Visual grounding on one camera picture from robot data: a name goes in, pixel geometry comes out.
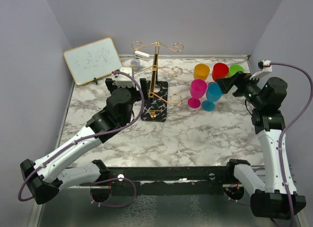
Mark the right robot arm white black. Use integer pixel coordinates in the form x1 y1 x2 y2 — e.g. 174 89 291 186
217 71 306 220

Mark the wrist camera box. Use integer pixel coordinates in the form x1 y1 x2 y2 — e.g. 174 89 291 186
250 60 272 80
112 67 135 88

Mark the gold framed whiteboard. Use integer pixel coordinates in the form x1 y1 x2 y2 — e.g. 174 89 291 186
63 37 122 86

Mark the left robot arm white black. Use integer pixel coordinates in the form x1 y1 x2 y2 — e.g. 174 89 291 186
18 77 146 204

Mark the small clear plastic cup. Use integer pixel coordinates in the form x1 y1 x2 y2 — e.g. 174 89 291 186
130 59 141 69

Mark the gold wire glass rack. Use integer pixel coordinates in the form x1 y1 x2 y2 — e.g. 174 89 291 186
132 41 184 122

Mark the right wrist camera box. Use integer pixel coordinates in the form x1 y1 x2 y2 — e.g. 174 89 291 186
250 60 272 80

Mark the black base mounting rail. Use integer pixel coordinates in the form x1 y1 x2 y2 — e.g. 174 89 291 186
78 160 255 196

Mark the magenta wine glass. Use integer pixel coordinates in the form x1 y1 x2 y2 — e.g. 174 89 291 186
187 79 207 109

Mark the orange wine glass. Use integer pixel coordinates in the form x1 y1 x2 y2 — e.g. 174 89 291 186
193 64 210 81

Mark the white whiteboard eraser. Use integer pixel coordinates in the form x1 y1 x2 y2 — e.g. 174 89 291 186
134 50 150 61

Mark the blue wine glass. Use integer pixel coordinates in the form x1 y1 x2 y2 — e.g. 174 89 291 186
201 82 223 112

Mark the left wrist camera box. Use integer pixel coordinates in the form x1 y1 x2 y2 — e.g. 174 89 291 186
112 67 135 88

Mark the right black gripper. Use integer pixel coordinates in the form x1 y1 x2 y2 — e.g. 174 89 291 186
216 70 265 108

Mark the red wine glass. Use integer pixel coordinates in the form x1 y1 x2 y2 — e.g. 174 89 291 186
212 63 229 82

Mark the green wine glass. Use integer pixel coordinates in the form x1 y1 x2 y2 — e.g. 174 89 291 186
226 64 245 78

